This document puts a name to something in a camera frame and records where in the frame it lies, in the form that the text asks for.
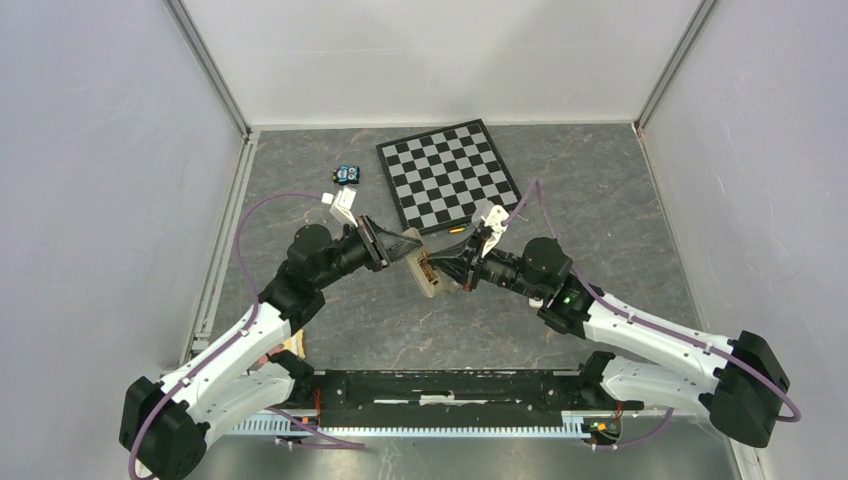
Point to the pink orange card box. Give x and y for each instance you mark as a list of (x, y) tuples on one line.
[(295, 344)]

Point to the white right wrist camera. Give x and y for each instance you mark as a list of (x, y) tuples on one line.
[(490, 219)]

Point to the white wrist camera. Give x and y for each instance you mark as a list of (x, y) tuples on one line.
[(340, 205), (490, 219)]

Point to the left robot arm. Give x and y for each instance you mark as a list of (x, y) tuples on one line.
[(168, 425)]

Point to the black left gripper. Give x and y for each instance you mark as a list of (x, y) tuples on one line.
[(382, 246)]

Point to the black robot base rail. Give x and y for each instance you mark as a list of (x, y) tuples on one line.
[(449, 398)]

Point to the black white checkerboard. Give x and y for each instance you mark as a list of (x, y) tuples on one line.
[(438, 178)]

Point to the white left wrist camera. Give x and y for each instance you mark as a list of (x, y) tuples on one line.
[(340, 205)]

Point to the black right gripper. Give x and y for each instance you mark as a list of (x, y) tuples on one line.
[(465, 262)]

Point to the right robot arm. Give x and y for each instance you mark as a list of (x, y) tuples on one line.
[(738, 383)]

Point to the small blue owl toy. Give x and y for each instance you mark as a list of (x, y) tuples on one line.
[(347, 175)]

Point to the beige remote control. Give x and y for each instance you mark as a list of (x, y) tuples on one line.
[(431, 282)]

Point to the white cable duct strip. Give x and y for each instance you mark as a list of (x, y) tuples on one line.
[(570, 427)]

